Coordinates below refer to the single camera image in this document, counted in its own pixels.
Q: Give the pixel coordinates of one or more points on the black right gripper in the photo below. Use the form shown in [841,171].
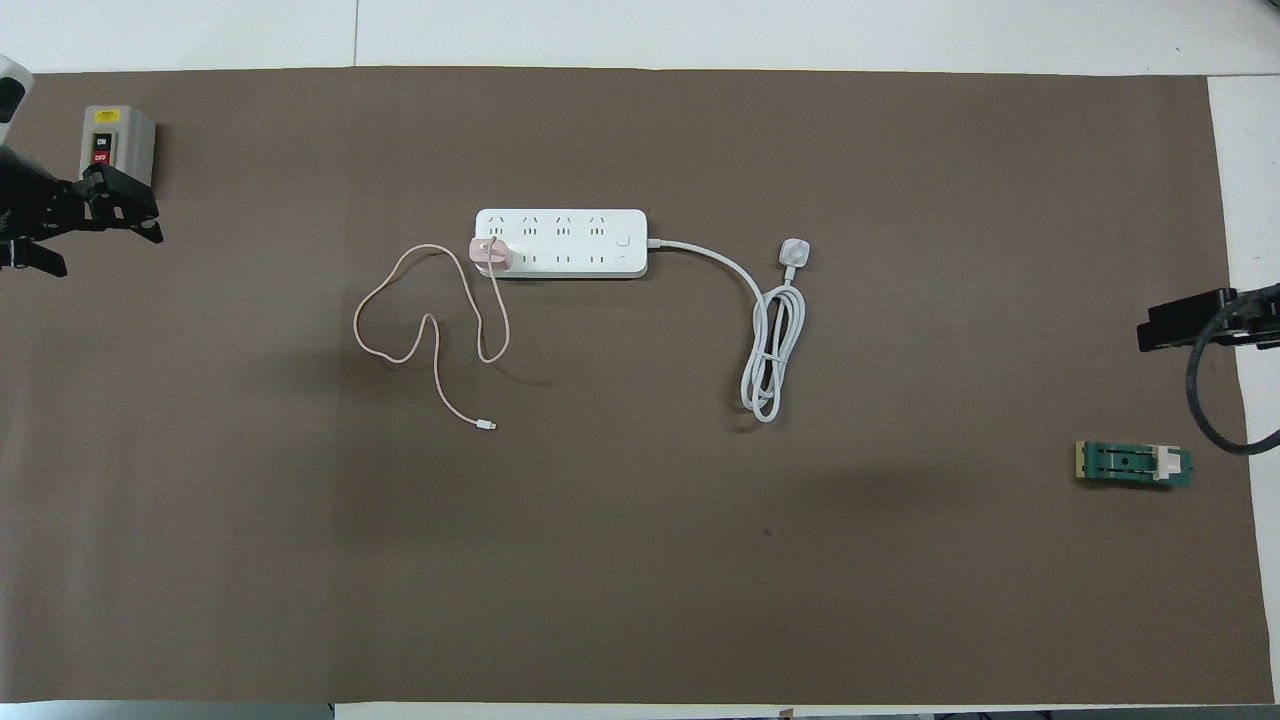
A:
[1258,320]

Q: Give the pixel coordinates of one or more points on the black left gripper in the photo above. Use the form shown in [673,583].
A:
[40,205]

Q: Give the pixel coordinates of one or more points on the pink charger adapter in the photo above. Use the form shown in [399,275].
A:
[490,255]

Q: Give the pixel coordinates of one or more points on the white power strip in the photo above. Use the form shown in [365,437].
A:
[580,245]

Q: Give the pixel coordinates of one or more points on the brown table mat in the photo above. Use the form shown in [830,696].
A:
[650,600]

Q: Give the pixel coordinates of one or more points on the grey on-off switch box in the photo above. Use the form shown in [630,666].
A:
[115,135]

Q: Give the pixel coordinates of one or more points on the green knife switch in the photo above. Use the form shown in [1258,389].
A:
[1125,463]

